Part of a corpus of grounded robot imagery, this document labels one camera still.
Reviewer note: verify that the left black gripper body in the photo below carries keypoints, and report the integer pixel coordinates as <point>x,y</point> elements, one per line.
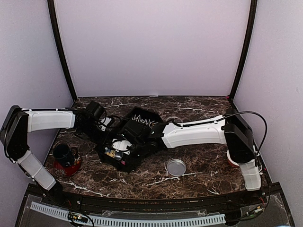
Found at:
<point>93,135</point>

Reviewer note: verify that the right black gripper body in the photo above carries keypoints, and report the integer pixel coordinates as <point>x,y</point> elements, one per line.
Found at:
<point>138,148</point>

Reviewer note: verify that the black bin with lollipops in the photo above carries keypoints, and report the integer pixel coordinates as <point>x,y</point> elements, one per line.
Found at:
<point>148,117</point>

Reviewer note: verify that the clear plastic jar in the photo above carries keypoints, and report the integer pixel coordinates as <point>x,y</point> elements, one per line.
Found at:
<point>174,119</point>

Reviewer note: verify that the black bin with flower candies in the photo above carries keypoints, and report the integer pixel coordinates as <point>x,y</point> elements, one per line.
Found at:
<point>131,163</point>

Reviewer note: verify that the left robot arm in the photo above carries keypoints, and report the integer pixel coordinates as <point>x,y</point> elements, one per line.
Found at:
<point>20,123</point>

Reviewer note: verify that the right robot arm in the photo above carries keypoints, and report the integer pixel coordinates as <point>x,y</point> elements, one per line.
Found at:
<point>229,129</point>

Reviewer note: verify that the pile of flower candies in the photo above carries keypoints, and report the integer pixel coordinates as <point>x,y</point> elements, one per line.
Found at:
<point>117,155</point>

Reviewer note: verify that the pile of lollipops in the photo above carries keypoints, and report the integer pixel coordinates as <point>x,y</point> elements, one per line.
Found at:
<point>144,120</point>

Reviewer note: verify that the dark blue mug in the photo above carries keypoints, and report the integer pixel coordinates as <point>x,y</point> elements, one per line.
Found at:
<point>65,155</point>

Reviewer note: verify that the silver jar lid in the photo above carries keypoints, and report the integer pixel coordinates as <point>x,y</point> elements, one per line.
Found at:
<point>176,167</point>

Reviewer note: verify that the red floral saucer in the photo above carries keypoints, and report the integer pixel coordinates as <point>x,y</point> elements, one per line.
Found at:
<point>67,171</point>

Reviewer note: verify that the orange and white bowl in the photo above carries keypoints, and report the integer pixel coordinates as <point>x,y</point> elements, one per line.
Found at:
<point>232,163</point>

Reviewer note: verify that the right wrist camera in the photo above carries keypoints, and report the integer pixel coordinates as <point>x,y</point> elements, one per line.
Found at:
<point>121,146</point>

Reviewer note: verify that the white slotted cable duct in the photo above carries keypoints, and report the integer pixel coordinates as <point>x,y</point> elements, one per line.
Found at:
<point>99,221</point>

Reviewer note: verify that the black front rail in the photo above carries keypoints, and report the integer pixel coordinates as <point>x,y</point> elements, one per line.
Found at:
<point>221,203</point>

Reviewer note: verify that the left black frame post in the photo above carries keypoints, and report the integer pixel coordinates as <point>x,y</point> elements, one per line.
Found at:
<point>60,50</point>

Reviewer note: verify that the black frame post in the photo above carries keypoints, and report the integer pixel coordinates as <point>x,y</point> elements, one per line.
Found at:
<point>245,49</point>
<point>60,50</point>

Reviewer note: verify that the right black frame post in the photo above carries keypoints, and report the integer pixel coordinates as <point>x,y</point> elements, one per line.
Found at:
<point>245,49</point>

